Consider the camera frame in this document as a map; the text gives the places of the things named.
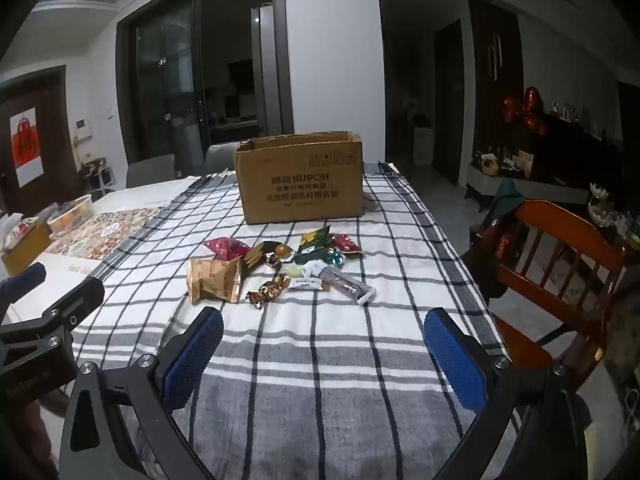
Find clear plastic container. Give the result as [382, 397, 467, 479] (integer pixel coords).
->
[46, 194, 95, 235]

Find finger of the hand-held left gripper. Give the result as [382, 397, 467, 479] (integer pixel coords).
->
[0, 275, 105, 361]
[0, 262, 47, 307]

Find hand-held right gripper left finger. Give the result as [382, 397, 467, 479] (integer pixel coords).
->
[59, 306, 225, 480]

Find white bin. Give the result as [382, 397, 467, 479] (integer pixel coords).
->
[412, 126, 435, 166]

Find small white stool rack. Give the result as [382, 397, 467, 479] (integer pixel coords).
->
[80, 156, 117, 191]

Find sliding glass door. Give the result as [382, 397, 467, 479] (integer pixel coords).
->
[116, 0, 294, 166]

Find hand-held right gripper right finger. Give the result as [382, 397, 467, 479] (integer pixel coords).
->
[423, 308, 589, 480]

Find red snack packet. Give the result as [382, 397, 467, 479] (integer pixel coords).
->
[330, 233, 362, 256]

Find dark sideboard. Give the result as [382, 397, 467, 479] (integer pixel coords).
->
[465, 110, 626, 211]

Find patterned table mat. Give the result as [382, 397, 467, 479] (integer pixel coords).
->
[45, 205, 168, 262]

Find black gold snack packet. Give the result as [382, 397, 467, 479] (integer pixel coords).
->
[243, 240, 294, 267]

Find plaid grey white cloth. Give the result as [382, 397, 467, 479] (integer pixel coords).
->
[70, 162, 511, 480]

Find grey dining chair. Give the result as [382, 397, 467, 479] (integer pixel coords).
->
[204, 142, 242, 176]
[126, 154, 177, 190]

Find silver grey snack packet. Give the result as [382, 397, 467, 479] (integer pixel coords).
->
[320, 266, 377, 306]

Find white lotus ornament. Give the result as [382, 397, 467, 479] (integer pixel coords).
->
[587, 182, 640, 246]

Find green cracker packet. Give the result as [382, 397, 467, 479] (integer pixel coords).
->
[293, 225, 335, 265]

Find green cloth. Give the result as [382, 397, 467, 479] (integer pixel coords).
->
[487, 177, 526, 221]

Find brown cardboard box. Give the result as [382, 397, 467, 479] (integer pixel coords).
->
[233, 131, 364, 225]

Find white gold-edged small packet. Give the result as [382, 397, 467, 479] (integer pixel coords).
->
[290, 276, 331, 292]

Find magenta snack packet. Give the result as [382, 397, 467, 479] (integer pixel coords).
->
[202, 236, 252, 262]

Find wooden chair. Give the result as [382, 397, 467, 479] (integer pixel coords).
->
[462, 199, 628, 391]

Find red balloons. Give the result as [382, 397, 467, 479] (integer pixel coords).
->
[501, 86, 549, 136]

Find red wall poster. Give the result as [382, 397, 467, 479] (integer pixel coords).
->
[10, 107, 46, 187]

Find gold cracker packet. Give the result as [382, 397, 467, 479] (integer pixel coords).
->
[186, 256, 244, 305]

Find tissue box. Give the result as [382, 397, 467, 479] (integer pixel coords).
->
[0, 212, 53, 276]

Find brown wrapped candy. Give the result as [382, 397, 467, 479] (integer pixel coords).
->
[248, 274, 290, 310]

